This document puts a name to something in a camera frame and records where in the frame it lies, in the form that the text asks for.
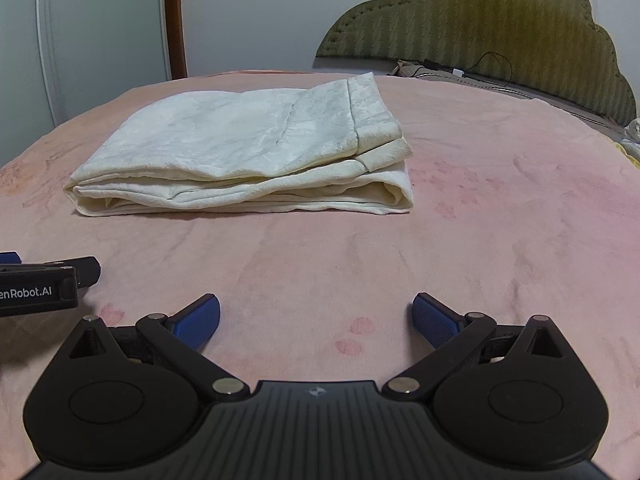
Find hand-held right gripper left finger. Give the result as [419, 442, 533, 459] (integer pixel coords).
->
[67, 293, 251, 404]

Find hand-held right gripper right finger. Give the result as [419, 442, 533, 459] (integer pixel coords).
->
[382, 292, 570, 403]

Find cream white pants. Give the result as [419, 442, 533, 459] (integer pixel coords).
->
[63, 72, 416, 218]

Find pink blanket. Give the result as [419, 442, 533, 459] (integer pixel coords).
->
[0, 69, 640, 480]

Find pale yellow cloth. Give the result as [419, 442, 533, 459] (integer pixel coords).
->
[619, 117, 640, 172]

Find olive green padded headboard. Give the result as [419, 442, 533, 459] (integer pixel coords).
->
[314, 0, 637, 127]

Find black cable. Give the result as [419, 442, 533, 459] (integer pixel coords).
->
[400, 51, 517, 92]

